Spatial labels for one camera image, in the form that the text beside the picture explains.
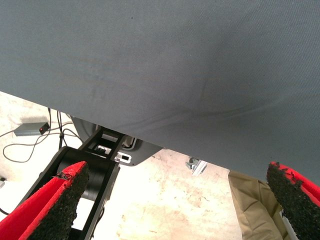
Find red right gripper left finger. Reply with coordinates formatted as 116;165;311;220
0;160;90;240

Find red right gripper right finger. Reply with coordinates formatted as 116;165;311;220
266;161;320;240

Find khaki trouser leg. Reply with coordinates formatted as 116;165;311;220
227;169;288;240

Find grey power box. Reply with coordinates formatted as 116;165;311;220
13;121;51;137

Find dark grey table cloth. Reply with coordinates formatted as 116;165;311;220
0;0;320;187

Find thin grey floor cable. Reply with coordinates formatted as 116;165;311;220
0;128;76;164

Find thin black floor cable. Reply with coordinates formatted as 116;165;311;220
46;107;85;151

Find metal bracket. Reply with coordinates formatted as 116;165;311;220
185;156;208;176

